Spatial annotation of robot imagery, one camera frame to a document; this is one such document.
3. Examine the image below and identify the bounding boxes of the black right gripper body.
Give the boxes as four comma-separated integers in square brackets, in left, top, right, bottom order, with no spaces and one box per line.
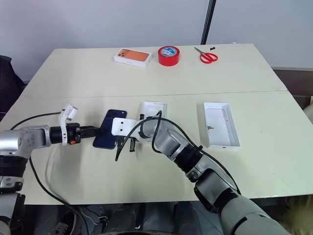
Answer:
[114,135,137,145]

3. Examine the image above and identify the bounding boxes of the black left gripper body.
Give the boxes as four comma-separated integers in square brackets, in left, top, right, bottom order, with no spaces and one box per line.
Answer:
[66,122,84,146]

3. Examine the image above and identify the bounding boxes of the dark blue smartphone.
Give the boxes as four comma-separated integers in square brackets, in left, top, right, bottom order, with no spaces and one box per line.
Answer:
[92,109,129,150]

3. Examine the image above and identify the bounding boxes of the white phone box base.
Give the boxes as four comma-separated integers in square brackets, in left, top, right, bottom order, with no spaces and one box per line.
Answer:
[141,101,168,121]

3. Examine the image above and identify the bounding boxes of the orange printed phone box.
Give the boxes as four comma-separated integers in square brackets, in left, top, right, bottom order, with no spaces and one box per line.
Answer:
[112,47,154,69]

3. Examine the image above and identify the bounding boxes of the white phone box lid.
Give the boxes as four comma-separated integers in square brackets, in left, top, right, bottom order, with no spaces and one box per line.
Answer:
[203,102,242,150]

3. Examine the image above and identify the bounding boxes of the dark rounded shape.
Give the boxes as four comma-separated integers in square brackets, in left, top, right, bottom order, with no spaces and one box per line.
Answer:
[170,201,205,235]
[105,202,145,235]

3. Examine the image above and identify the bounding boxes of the black chair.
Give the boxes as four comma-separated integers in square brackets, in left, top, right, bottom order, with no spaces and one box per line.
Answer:
[0,55,25,121]

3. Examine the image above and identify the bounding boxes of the black sneaker white laces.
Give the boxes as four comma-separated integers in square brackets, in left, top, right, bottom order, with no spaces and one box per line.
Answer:
[50,211,77,235]

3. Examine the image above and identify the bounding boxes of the red tape roll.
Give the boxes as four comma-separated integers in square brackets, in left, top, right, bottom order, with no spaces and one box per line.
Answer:
[157,45,181,67]

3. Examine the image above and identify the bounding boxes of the black metal pole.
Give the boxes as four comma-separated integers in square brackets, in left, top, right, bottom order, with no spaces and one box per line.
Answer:
[201,0,216,45]

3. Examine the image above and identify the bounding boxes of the dark brown furniture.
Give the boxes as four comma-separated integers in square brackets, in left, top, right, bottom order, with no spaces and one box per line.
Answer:
[272,69,313,110]

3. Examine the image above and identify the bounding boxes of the tan fuzzy object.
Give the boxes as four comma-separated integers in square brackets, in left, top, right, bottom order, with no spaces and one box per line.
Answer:
[280,195,313,235]

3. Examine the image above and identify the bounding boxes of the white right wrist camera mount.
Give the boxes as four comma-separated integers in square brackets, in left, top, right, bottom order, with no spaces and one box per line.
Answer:
[111,117,145,137]

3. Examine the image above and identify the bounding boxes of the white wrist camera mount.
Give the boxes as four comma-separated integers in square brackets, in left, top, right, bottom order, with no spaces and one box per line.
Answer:
[111,117,145,137]
[58,103,79,147]

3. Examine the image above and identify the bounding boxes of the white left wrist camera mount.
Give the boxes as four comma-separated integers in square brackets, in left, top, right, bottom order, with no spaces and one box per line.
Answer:
[58,103,79,147]

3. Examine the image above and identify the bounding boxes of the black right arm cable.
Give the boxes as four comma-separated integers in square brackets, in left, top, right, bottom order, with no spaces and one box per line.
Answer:
[122,110,242,195]

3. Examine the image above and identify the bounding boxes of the red handled scissors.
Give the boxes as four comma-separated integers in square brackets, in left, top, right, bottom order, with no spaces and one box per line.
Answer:
[194,47,219,65]

